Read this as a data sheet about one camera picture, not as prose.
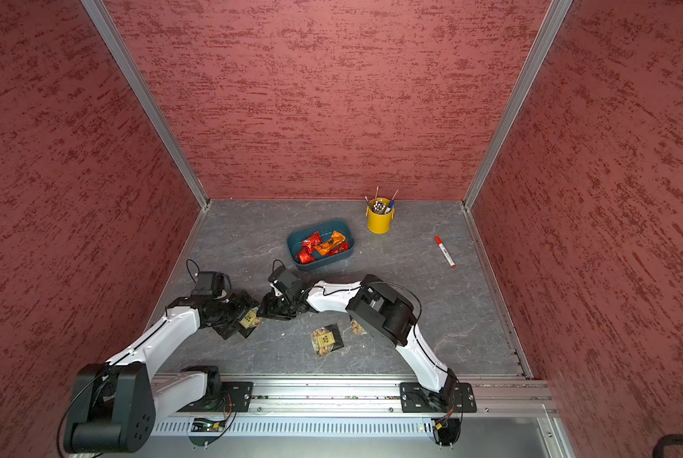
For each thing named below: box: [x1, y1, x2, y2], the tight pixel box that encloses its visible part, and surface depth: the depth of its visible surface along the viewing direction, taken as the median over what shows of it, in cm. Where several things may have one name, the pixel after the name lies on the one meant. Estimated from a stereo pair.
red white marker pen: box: [434, 235, 457, 270], surface depth 105 cm
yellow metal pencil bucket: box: [364, 197, 395, 235], surface depth 109 cm
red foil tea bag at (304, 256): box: [295, 246, 315, 265], surface depth 101 cm
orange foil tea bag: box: [314, 230, 347, 256], surface depth 106 cm
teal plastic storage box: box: [287, 219, 355, 271], surface depth 108 cm
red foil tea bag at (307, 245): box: [297, 230, 323, 257], surface depth 105 cm
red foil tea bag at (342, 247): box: [327, 240, 351, 257], surface depth 102 cm
